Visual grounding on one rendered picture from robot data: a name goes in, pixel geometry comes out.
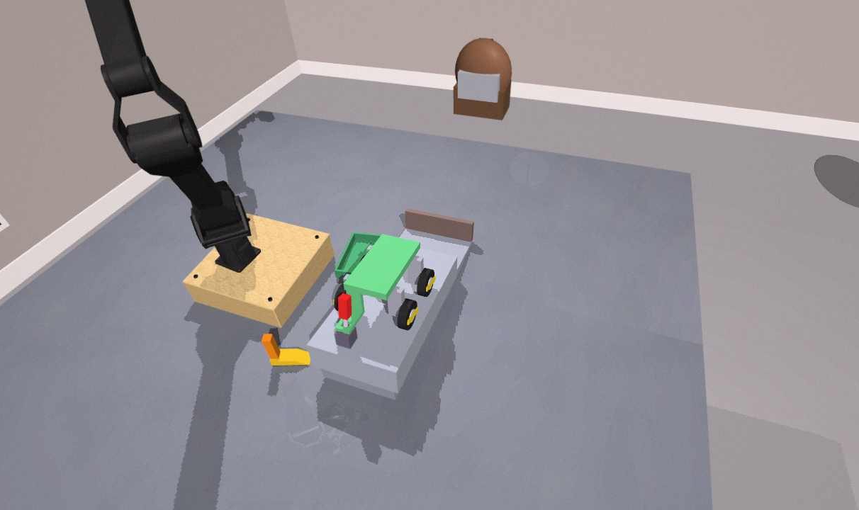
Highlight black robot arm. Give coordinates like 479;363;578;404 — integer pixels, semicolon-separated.
85;0;261;273

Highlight red-headed metal pin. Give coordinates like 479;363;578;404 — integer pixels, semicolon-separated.
338;293;352;328

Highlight green wheeled trolley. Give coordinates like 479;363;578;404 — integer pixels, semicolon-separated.
333;234;436;334

